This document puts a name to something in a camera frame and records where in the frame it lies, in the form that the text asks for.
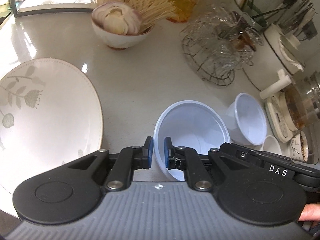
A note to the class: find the glass kettle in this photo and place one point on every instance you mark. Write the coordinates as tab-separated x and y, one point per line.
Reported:
302	100

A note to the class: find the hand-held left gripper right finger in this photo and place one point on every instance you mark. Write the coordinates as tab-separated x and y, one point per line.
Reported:
166	152

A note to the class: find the white bowl brown foot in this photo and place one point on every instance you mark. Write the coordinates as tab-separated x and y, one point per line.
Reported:
122	40

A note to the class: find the person's right hand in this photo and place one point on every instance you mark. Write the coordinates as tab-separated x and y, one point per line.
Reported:
310	211

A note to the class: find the green chopstick holder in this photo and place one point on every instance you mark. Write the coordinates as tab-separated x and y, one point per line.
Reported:
252	7

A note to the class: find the floral patterned bowl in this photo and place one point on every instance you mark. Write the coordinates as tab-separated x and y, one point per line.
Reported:
301	147

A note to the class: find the red lid plastic jar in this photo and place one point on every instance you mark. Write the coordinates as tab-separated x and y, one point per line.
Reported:
182	2

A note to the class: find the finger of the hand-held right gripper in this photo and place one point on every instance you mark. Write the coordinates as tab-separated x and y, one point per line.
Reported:
242	155

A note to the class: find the white plate grey floral print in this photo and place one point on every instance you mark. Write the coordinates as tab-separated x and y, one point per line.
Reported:
50	120

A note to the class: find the plain white ceramic bowl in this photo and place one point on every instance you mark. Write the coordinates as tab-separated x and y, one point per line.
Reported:
272	145

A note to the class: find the white electric pot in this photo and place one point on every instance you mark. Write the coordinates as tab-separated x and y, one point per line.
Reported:
272	55

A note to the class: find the pale blue plastic bowl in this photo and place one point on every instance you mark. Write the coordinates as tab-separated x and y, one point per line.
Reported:
250	120
192	135

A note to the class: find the stack of glass cups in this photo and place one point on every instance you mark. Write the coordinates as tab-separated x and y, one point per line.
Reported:
220	45

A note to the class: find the utensil holder with tools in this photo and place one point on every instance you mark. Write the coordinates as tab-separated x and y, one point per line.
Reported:
300	12

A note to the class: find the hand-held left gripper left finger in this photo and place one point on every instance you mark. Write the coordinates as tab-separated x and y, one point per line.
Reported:
150	152

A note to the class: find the dried noodle bundle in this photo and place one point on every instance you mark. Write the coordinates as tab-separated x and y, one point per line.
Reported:
140	2

